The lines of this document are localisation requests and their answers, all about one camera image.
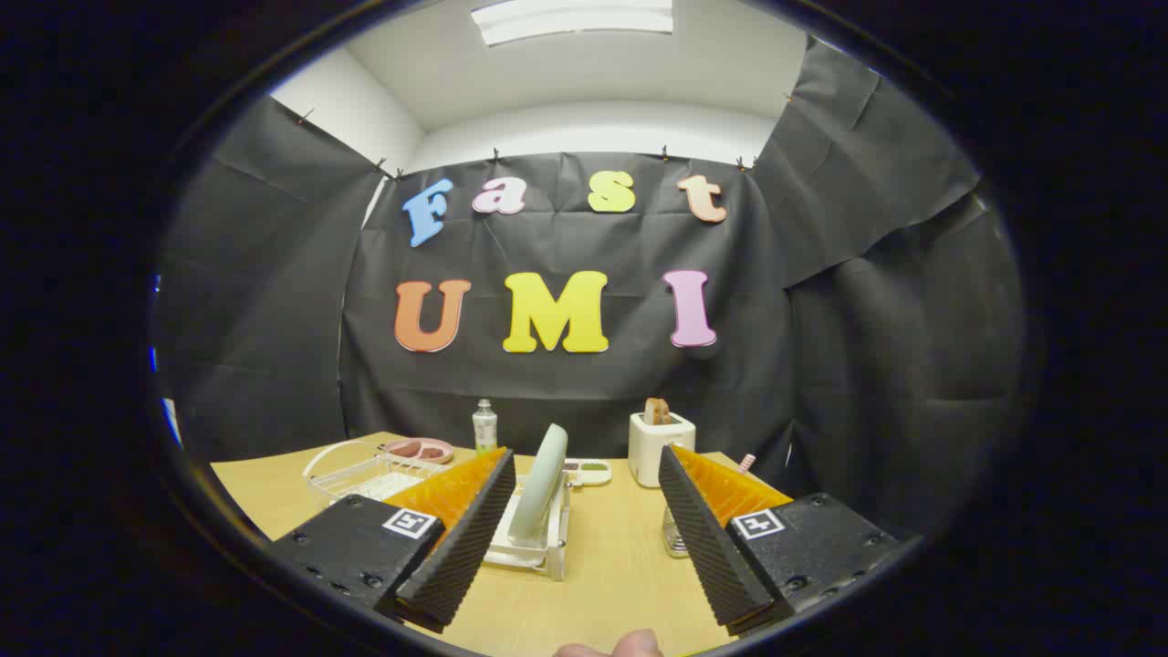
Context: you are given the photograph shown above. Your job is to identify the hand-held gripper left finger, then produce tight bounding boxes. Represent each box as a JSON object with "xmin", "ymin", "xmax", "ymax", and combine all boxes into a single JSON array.
[{"xmin": 271, "ymin": 445, "xmax": 517, "ymax": 634}]

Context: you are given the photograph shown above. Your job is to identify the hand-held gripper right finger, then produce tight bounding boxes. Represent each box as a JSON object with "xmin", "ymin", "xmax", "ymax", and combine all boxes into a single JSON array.
[{"xmin": 657, "ymin": 444, "xmax": 900, "ymax": 637}]

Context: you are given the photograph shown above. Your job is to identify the metal wire basket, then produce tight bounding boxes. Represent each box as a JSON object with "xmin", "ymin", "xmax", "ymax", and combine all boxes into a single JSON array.
[{"xmin": 662, "ymin": 506, "xmax": 691, "ymax": 559}]

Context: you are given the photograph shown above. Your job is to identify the white wire dish rack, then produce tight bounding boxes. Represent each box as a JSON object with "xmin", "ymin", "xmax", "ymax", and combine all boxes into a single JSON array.
[{"xmin": 303, "ymin": 438, "xmax": 574, "ymax": 582}]

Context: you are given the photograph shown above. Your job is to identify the pale green plate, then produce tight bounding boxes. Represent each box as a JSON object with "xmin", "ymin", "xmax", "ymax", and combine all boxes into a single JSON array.
[{"xmin": 506, "ymin": 422, "xmax": 569, "ymax": 548}]

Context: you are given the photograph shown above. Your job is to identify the pink plate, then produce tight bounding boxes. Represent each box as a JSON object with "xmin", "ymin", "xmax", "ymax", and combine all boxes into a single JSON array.
[{"xmin": 381, "ymin": 438, "xmax": 454, "ymax": 465}]

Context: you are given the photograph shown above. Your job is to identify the white toaster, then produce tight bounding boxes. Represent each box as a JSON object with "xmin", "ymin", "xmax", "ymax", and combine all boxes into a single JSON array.
[{"xmin": 628, "ymin": 412, "xmax": 696, "ymax": 488}]

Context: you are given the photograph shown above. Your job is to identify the black backdrop cloth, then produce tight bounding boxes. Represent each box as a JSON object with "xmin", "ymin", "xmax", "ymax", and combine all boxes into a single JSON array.
[{"xmin": 155, "ymin": 36, "xmax": 1027, "ymax": 539}]

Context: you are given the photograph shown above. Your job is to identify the ceiling light panel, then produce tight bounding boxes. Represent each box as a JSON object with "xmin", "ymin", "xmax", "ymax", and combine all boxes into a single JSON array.
[{"xmin": 470, "ymin": 0, "xmax": 676, "ymax": 47}]

